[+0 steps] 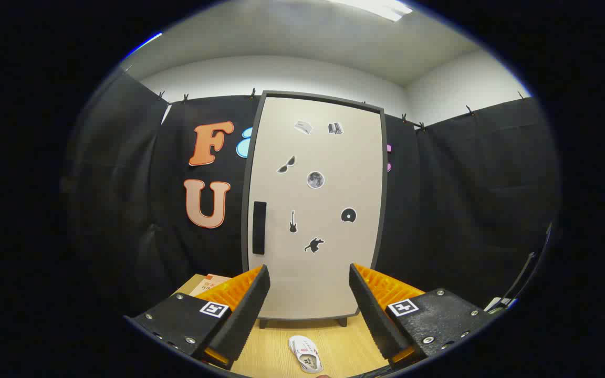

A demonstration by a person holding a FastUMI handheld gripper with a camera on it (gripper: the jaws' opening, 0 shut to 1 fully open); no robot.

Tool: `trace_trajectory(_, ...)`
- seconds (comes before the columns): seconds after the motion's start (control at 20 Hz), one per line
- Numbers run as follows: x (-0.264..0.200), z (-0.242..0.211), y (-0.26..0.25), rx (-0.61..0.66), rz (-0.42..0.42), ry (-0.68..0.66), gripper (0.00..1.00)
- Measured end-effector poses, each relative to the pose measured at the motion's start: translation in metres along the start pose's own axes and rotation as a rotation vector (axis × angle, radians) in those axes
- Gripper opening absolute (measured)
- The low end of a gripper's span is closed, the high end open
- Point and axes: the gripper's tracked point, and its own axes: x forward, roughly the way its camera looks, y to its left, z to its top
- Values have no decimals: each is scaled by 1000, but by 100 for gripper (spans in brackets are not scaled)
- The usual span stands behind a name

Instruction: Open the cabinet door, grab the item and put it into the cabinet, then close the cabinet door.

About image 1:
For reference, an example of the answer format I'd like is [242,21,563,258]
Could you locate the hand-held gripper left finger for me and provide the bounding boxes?
[124,264,272,371]

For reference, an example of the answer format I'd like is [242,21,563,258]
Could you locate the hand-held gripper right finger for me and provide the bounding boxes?
[349,262,500,368]

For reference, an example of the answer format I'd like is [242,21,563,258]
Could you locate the white canvas shoe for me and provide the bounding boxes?
[288,335,324,374]

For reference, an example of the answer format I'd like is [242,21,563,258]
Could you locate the beige cabinet door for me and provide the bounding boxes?
[247,96,384,321]

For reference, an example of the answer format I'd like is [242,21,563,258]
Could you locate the black door handle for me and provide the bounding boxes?
[253,201,267,255]

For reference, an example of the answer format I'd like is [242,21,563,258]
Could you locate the beige orange book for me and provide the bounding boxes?
[190,274,232,297]

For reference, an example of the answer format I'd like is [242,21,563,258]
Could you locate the grey cabinet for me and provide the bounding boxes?
[241,90,388,329]

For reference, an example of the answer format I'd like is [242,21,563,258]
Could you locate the white sheet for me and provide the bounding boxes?
[484,297,518,314]

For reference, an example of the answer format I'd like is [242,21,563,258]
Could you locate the black backdrop cloth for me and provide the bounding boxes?
[64,71,560,316]

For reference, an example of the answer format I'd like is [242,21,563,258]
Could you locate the black curved bars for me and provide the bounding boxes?
[484,223,552,314]

